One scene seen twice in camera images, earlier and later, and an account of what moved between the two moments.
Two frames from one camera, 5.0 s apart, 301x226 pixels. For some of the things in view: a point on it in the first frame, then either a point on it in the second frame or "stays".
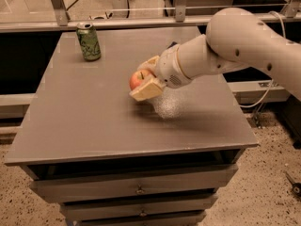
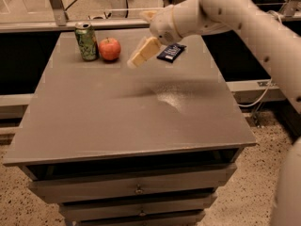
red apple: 138,76 → 109,49
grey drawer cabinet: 108,159 stays
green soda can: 88,41 stays
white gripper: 168,67 → 162,24
